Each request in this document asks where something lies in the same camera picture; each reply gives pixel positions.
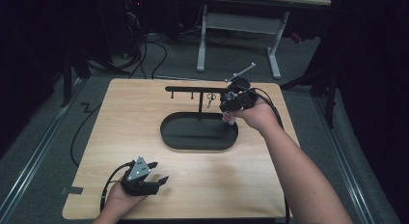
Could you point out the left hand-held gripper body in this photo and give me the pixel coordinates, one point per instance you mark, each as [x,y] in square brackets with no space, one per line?
[138,182]

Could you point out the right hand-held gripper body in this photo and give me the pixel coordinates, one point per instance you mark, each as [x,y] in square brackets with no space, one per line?
[242,100]

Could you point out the black and white plush toy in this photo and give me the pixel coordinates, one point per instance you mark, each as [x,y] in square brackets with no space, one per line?
[229,118]

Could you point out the silver metal keyring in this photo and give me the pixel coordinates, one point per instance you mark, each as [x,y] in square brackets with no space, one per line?
[211,100]

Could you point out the black hook stand with tray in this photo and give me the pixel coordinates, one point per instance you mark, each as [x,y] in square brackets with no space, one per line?
[199,132]

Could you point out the person's right hand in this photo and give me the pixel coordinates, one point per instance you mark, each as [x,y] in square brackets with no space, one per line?
[257,116]

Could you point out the person's left hand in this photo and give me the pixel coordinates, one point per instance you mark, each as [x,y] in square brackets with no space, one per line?
[122,200]

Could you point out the grey tape strip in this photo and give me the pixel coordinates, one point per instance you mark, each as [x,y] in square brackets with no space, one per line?
[72,190]

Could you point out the small red object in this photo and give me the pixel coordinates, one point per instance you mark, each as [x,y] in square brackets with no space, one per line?
[296,37]

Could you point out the dark metal stand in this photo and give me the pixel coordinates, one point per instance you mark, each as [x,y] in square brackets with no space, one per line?
[69,76]
[324,89]

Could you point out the dark computer tower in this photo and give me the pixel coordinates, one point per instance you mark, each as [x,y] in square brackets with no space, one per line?
[133,24]

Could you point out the wooden desk with grey frame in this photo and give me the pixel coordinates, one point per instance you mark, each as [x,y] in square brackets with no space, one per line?
[239,22]

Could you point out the metal floor rail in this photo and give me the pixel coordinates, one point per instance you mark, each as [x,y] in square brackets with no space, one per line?
[344,159]
[35,156]

